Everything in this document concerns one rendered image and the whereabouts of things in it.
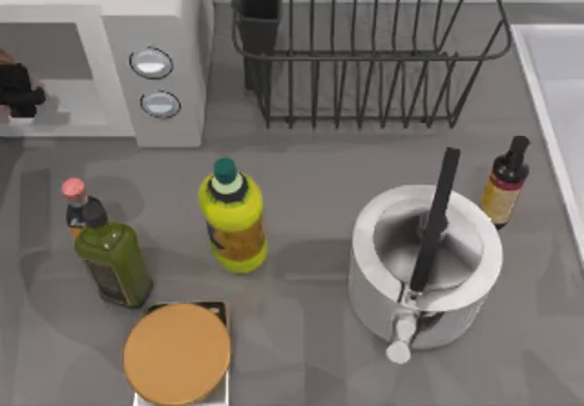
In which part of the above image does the yellow bottle with green cap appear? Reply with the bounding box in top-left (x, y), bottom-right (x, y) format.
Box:
top-left (196, 157), bottom-right (269, 275)

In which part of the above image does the white pot with black handle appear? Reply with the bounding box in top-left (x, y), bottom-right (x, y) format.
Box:
top-left (348, 146), bottom-right (505, 366)

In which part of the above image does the green bottle with black cap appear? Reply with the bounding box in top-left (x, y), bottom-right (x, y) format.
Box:
top-left (73, 195), bottom-right (154, 309)

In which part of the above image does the black cutlery holder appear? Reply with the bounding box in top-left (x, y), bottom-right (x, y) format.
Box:
top-left (232, 0), bottom-right (285, 90)

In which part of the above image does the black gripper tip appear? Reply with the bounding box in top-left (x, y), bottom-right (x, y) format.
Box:
top-left (0, 62), bottom-right (47, 119)

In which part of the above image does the brown bottle with yellow label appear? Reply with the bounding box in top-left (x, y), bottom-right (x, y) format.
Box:
top-left (480, 134), bottom-right (532, 230)

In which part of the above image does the round grey microwave knob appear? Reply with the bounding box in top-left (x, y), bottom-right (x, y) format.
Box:
top-left (139, 89), bottom-right (183, 120)
top-left (129, 46), bottom-right (175, 80)

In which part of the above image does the dark wire dish rack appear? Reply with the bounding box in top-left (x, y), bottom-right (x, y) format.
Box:
top-left (230, 0), bottom-right (513, 130)

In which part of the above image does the pale microwave oven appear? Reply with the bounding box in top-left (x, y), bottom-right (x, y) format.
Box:
top-left (0, 4), bottom-right (214, 150)

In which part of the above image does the white sink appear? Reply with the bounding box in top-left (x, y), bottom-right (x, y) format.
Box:
top-left (509, 23), bottom-right (584, 276)

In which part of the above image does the dark bottle with pink cap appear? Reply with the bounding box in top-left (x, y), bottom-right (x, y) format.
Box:
top-left (60, 177), bottom-right (99, 243)

